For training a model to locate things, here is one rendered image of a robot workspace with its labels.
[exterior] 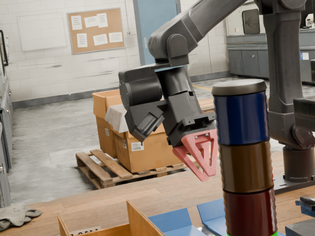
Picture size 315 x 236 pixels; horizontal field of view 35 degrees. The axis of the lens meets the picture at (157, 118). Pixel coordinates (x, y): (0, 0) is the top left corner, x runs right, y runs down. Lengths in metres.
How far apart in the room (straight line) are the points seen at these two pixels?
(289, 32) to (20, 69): 10.45
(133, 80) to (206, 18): 0.17
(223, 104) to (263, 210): 0.08
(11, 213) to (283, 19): 0.65
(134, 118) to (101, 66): 10.63
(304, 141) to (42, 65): 10.46
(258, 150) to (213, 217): 0.51
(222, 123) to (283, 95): 0.66
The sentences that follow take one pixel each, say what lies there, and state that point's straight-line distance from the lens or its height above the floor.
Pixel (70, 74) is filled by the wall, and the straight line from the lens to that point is 11.39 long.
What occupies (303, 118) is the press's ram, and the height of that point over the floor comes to 1.12.
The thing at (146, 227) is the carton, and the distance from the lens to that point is 0.77.
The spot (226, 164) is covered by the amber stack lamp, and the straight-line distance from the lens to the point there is 0.36.
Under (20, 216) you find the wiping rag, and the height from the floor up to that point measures 0.91.
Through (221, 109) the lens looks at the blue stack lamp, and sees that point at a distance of 0.35.
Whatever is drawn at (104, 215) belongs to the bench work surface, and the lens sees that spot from 1.02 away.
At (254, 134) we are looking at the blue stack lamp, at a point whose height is 1.16.
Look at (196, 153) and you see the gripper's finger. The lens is 0.86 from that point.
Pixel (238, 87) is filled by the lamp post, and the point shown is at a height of 1.19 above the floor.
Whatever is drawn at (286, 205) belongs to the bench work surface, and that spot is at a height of 0.90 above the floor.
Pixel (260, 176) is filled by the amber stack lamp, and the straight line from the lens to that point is 0.36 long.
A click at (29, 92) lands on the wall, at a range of 11.35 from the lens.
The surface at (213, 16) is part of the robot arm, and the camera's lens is 0.94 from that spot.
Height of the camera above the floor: 1.24
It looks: 9 degrees down
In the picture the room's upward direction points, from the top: 7 degrees counter-clockwise
